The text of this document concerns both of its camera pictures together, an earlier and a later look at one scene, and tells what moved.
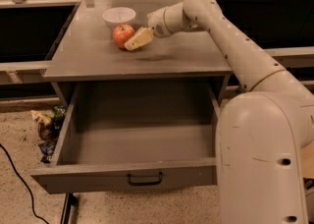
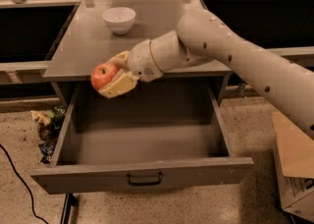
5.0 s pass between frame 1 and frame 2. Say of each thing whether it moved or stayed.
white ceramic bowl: stayed
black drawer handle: stayed
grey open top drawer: stayed
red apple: moved
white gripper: moved
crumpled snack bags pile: stayed
